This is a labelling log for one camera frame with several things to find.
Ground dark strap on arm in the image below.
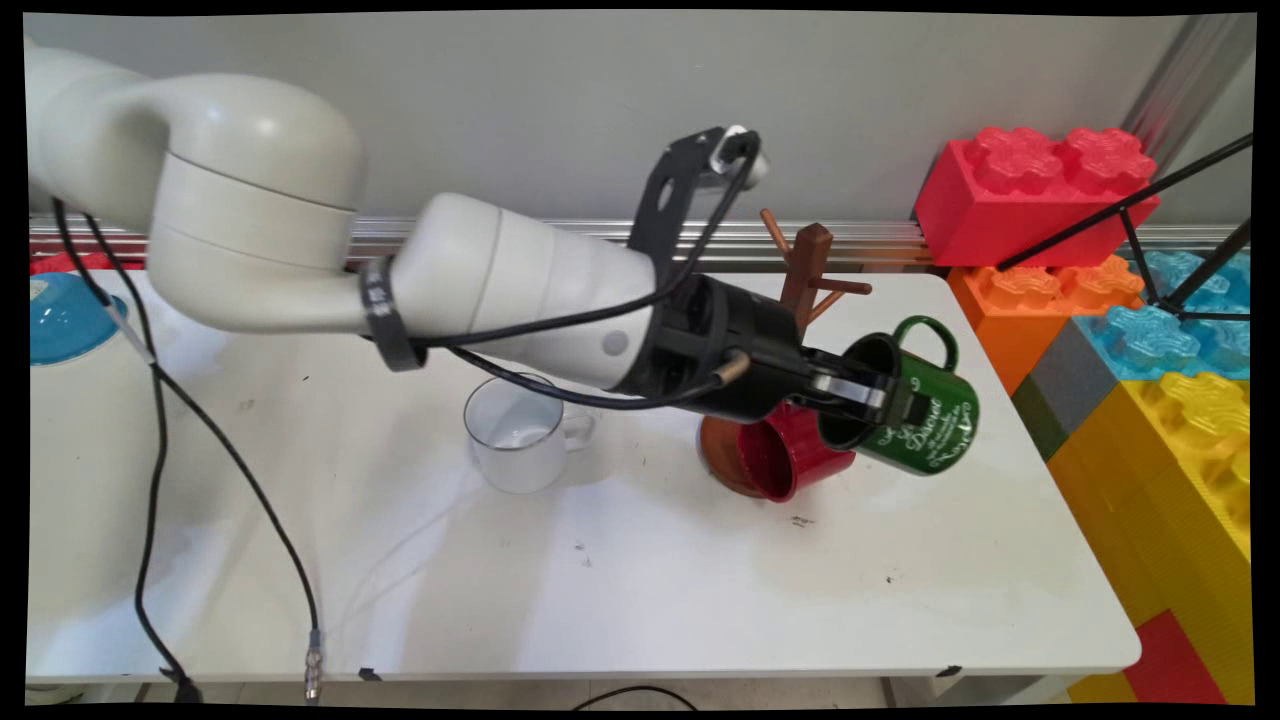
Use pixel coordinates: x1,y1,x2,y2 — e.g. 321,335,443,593
360,255,429,373

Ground brown wooden mug tree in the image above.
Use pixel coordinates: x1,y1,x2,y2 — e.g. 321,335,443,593
697,208,873,498

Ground grey toy block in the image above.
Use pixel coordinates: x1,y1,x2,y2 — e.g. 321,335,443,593
1028,318,1121,436

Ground black cable metal connector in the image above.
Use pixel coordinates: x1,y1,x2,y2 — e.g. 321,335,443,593
80,210,326,703

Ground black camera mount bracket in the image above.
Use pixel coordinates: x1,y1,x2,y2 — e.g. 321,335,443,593
627,127,761,291

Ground small red toy block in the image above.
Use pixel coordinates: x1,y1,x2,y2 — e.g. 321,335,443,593
1122,610,1229,705

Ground green enamel mug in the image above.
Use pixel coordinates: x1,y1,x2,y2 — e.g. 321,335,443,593
818,315,981,477

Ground aluminium upright profile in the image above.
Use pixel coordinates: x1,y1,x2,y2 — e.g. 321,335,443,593
1120,15,1256,181

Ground big red toy block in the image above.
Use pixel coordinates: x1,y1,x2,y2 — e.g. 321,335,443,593
914,126,1161,269

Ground big yellow toy block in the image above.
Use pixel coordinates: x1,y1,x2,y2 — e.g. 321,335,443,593
1045,372,1253,706

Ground red mug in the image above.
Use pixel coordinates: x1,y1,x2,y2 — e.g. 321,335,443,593
737,400,858,503

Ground black tripod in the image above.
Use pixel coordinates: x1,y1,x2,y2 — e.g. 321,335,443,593
997,133,1253,323

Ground white mug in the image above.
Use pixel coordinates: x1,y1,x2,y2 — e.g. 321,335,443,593
463,374,598,495

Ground blue bowl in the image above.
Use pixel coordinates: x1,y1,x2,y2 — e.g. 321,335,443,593
30,272,129,367

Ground dark green toy block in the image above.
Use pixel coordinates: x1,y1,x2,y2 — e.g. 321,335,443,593
1011,375,1069,461

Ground black gripper cable brass plug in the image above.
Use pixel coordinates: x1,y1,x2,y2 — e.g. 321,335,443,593
445,345,753,413

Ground black floor cable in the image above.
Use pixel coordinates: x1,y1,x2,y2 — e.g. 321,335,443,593
570,685,701,711

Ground aluminium rail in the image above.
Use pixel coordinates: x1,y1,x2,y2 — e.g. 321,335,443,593
30,215,1251,273

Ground orange toy block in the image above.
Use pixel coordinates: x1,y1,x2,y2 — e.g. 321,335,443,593
947,255,1146,396

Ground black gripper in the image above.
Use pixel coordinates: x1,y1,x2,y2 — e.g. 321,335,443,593
610,275,933,426

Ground light blue toy block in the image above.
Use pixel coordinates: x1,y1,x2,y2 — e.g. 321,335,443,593
1075,250,1251,381

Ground flat red object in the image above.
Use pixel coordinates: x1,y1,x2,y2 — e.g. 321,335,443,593
30,252,146,276

